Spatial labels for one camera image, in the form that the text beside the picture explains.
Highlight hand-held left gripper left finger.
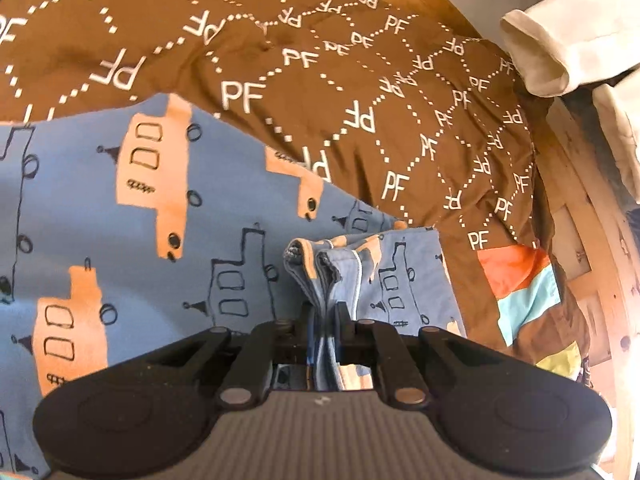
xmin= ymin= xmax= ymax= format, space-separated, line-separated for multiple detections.
xmin=149 ymin=302 xmax=315 ymax=407

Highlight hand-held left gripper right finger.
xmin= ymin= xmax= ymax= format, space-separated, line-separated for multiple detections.
xmin=334 ymin=301 xmax=496 ymax=407

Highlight blue car print pants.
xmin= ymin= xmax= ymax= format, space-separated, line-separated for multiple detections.
xmin=0 ymin=92 xmax=469 ymax=479

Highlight brown patterned colour-block blanket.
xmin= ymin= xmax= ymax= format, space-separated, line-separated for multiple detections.
xmin=0 ymin=0 xmax=592 ymax=391

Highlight cream hanging garment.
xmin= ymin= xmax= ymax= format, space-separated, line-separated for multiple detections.
xmin=500 ymin=6 xmax=640 ymax=202

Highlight wooden bed frame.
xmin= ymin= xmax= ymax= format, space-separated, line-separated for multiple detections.
xmin=350 ymin=0 xmax=640 ymax=480

